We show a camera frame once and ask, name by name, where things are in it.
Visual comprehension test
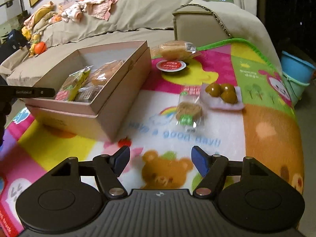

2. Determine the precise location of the round cookie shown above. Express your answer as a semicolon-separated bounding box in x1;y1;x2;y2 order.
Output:
174;90;204;133

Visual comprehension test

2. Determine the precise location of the green yellow snack packet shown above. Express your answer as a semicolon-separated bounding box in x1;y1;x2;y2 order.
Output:
55;65;93;101

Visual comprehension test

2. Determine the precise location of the brown candy balls packet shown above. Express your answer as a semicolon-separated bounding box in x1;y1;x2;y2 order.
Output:
199;82;245;111

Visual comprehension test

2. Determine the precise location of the pink cardboard box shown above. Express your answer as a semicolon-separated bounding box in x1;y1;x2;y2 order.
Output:
25;41;151;141

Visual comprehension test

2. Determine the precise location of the bread packet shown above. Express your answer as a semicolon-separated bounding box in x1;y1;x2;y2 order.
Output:
87;60;124;86

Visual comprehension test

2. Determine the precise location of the packaged bread bun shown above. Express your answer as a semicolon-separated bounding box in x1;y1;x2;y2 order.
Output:
150;40;201;60

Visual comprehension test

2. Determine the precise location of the orange toy ball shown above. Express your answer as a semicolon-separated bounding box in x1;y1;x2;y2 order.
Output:
34;42;47;55

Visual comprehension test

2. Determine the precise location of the colourful cartoon play mat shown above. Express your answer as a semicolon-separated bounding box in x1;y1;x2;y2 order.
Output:
1;39;305;236

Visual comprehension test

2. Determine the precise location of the yellow plush toys pile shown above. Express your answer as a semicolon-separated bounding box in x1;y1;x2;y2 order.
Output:
21;1;62;57

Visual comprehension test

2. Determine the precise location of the blue plastic bucket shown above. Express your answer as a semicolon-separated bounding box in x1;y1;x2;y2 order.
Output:
281;51;315;106

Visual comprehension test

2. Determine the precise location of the pink baby clothes pile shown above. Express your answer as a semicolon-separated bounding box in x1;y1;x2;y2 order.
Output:
61;0;119;23

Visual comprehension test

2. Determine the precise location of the beige covered sofa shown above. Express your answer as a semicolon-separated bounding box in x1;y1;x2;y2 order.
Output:
1;0;281;86

